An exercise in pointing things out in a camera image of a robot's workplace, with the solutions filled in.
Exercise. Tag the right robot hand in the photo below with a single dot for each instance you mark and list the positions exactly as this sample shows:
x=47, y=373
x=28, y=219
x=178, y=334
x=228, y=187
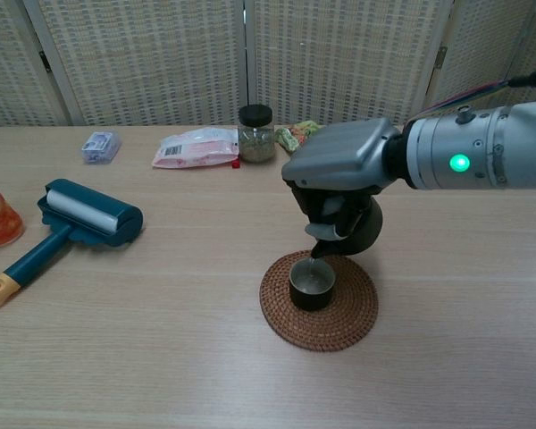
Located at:
x=344, y=156

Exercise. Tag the black teapot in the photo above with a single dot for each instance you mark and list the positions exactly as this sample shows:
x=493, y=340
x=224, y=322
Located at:
x=366, y=237

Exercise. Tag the dark ceramic cup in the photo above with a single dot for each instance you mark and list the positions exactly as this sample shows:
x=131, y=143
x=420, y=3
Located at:
x=312, y=299

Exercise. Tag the round woven rattan coaster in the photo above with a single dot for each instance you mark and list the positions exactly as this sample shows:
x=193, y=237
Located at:
x=339, y=326

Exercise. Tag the green snack packet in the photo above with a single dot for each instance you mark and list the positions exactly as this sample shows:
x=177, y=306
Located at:
x=290, y=138

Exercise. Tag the glass jar black lid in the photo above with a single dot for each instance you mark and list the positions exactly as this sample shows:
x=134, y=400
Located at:
x=257, y=143

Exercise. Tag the pink snack bag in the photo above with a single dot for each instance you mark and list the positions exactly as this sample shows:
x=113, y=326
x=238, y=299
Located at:
x=196, y=149

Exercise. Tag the woven folding screen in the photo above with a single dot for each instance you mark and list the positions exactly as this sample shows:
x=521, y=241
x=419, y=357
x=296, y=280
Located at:
x=161, y=58

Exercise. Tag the purple tissue pack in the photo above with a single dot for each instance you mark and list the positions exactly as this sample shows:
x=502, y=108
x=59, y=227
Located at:
x=100, y=147

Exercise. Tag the teal lint roller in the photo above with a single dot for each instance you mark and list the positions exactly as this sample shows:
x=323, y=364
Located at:
x=94, y=210

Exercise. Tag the orange drink bottle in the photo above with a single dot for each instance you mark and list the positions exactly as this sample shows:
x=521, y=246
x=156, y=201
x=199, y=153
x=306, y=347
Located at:
x=0, y=223

